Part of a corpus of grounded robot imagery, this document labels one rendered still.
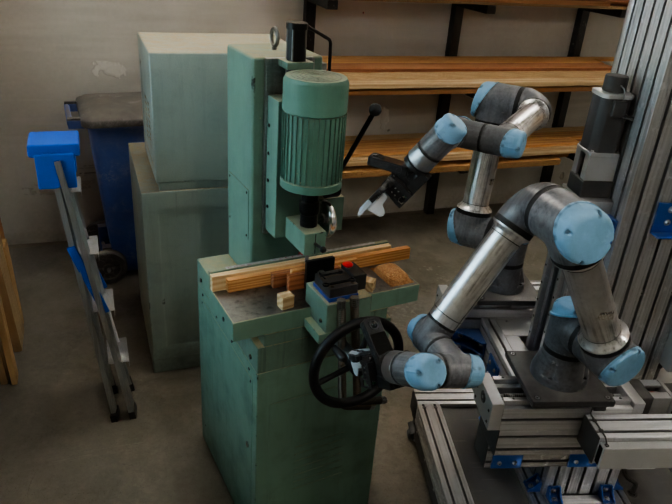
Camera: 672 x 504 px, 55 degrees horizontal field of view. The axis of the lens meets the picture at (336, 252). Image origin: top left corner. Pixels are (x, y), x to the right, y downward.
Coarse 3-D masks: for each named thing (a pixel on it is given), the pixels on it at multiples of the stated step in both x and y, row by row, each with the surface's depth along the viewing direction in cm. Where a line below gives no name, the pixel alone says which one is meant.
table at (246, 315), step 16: (368, 272) 203; (256, 288) 190; (272, 288) 190; (304, 288) 192; (384, 288) 195; (400, 288) 196; (416, 288) 199; (224, 304) 181; (240, 304) 181; (256, 304) 182; (272, 304) 183; (304, 304) 184; (384, 304) 196; (224, 320) 179; (240, 320) 174; (256, 320) 176; (272, 320) 178; (288, 320) 181; (304, 320) 183; (240, 336) 176; (256, 336) 178; (320, 336) 176
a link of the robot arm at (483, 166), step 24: (480, 96) 201; (504, 96) 198; (480, 120) 203; (504, 120) 201; (480, 168) 207; (480, 192) 210; (456, 216) 215; (480, 216) 211; (456, 240) 216; (480, 240) 211
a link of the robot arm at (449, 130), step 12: (444, 120) 161; (456, 120) 162; (432, 132) 163; (444, 132) 161; (456, 132) 160; (420, 144) 166; (432, 144) 163; (444, 144) 162; (456, 144) 164; (432, 156) 165; (444, 156) 167
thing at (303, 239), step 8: (288, 216) 196; (296, 216) 196; (288, 224) 195; (296, 224) 191; (288, 232) 196; (296, 232) 190; (304, 232) 186; (312, 232) 187; (320, 232) 187; (296, 240) 191; (304, 240) 186; (312, 240) 187; (320, 240) 189; (304, 248) 187; (312, 248) 188
